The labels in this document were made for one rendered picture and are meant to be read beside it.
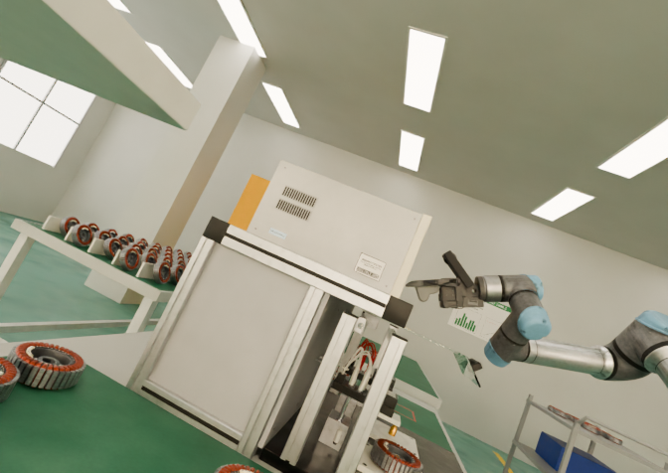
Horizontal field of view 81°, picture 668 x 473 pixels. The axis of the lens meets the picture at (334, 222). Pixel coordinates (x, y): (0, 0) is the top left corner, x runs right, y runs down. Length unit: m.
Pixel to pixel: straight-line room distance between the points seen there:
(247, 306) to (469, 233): 5.88
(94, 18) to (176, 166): 4.51
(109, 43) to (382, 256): 0.68
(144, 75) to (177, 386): 0.62
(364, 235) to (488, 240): 5.72
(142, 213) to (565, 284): 5.85
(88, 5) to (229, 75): 4.77
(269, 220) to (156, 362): 0.38
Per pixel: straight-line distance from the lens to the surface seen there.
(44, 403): 0.78
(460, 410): 6.51
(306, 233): 0.92
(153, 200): 4.85
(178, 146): 4.94
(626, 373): 1.43
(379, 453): 0.97
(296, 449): 0.81
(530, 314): 1.11
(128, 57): 0.38
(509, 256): 6.61
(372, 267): 0.89
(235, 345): 0.81
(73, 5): 0.35
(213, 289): 0.83
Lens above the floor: 1.08
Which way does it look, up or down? 9 degrees up
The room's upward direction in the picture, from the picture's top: 24 degrees clockwise
